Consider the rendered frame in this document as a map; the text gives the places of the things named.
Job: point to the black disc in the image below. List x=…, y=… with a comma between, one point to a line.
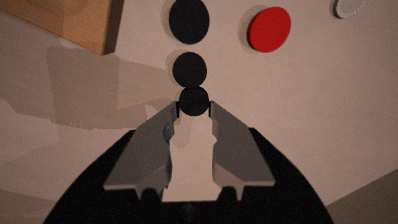
x=189, y=70
x=194, y=101
x=189, y=21

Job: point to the orange counting tray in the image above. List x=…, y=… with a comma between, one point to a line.
x=91, y=24

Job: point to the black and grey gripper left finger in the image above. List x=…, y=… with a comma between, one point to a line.
x=140, y=159

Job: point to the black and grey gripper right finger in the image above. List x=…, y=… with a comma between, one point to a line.
x=244, y=159

